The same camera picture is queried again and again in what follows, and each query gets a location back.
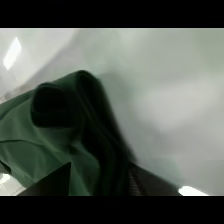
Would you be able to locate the dark green shirt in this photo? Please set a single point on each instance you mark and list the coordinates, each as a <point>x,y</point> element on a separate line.
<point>40,143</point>

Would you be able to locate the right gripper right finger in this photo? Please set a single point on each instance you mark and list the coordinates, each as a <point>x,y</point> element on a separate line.
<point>150,185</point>

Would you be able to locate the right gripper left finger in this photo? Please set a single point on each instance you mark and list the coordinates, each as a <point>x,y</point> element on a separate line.
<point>53,183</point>

